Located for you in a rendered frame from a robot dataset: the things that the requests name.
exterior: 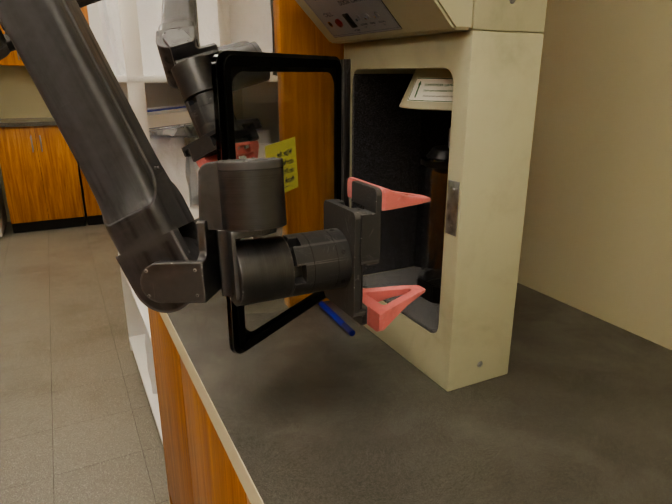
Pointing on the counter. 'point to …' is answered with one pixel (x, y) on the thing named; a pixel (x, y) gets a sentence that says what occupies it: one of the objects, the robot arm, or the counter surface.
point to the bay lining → (394, 159)
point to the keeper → (452, 207)
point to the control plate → (329, 10)
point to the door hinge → (345, 129)
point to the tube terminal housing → (473, 182)
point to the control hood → (410, 19)
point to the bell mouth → (429, 90)
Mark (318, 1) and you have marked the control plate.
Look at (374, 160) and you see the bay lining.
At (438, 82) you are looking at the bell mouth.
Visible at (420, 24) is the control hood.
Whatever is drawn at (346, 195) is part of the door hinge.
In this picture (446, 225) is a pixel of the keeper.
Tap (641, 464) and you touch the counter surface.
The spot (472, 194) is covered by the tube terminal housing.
